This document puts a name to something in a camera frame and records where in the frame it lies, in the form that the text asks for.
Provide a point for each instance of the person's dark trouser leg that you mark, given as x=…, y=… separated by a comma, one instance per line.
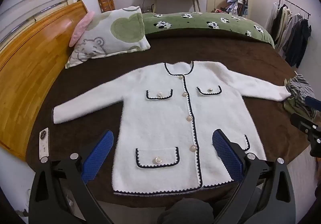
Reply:
x=184, y=211

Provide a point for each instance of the wooden chair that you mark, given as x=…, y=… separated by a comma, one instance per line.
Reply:
x=105, y=3

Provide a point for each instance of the white navy-trimmed cardigan jacket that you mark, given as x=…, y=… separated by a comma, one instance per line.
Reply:
x=160, y=118

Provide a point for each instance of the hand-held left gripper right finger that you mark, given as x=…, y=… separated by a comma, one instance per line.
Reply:
x=225, y=156

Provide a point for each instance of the wooden headboard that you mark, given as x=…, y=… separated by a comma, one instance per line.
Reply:
x=30, y=58

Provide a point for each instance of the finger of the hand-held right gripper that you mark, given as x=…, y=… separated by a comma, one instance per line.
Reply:
x=302, y=122
x=313, y=101

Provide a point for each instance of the pile of clothes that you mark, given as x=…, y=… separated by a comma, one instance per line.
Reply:
x=237, y=2

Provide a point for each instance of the black clothes rack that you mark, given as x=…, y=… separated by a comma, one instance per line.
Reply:
x=294, y=6

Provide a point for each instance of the green cow-print blanket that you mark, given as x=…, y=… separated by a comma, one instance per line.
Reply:
x=190, y=22

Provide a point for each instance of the pink pillow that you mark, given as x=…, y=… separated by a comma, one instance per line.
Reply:
x=81, y=26

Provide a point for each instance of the row of hanging clothes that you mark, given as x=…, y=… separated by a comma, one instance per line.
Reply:
x=293, y=36

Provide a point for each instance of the white green bear-print pillow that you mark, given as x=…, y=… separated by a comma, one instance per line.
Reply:
x=117, y=33

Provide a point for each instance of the grey striped cloth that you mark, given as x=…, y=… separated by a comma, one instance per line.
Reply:
x=301, y=91

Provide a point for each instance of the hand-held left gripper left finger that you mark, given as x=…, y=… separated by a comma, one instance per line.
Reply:
x=99, y=153

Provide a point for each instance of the olive green cloth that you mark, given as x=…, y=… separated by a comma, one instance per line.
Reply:
x=292, y=106

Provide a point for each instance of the white smartphone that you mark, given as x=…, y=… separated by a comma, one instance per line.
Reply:
x=44, y=145

